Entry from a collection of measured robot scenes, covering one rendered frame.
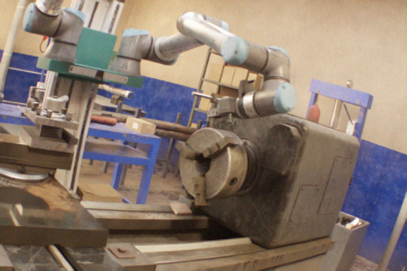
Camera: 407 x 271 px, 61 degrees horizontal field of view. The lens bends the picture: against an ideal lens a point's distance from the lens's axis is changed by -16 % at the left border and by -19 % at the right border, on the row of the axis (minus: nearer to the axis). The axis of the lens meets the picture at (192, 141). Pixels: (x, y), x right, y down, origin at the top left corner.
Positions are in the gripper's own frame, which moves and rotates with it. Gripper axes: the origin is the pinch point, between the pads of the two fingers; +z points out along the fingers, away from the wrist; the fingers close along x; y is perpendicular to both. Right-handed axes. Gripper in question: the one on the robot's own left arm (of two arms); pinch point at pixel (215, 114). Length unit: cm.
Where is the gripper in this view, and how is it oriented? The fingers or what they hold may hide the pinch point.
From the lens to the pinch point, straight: 149.3
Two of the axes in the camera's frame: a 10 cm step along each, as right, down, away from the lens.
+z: -6.5, 1.2, 7.5
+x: 7.6, 1.1, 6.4
